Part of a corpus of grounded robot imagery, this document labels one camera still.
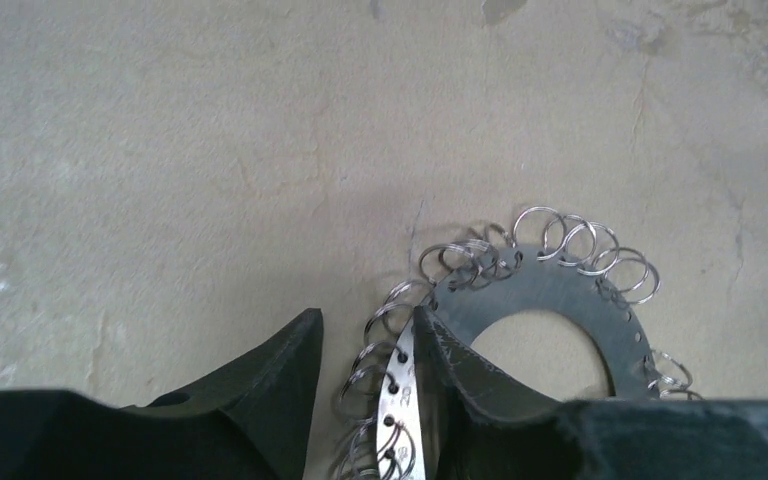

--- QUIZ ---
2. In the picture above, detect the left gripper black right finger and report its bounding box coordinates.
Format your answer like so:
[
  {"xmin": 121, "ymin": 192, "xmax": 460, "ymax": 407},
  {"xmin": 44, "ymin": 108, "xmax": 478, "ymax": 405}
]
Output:
[{"xmin": 414, "ymin": 308, "xmax": 768, "ymax": 479}]

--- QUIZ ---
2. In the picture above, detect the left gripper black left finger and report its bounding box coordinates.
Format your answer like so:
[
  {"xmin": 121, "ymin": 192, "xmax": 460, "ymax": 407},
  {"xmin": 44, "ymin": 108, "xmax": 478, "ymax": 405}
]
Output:
[{"xmin": 0, "ymin": 308, "xmax": 324, "ymax": 479}]

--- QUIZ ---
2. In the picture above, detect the silver disc with keyrings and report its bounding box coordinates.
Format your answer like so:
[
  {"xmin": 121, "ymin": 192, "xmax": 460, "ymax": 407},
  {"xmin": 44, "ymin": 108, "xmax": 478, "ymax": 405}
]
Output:
[{"xmin": 332, "ymin": 206, "xmax": 697, "ymax": 479}]

